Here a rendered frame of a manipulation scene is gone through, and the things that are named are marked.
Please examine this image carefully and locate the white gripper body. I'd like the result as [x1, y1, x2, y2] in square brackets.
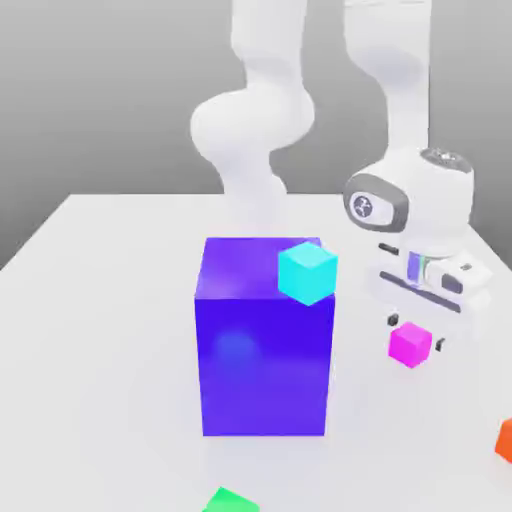
[368, 259, 493, 334]

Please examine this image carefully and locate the small magenta cube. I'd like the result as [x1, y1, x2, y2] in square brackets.
[387, 321, 434, 370]

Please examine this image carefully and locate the small cyan cube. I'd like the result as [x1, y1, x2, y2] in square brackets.
[277, 240, 340, 308]

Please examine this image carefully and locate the small orange cube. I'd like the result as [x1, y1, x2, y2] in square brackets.
[494, 417, 512, 465]

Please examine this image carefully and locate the small green cube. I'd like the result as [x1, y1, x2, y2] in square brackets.
[201, 486, 261, 512]

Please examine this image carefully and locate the large blue box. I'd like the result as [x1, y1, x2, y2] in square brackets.
[193, 236, 336, 438]

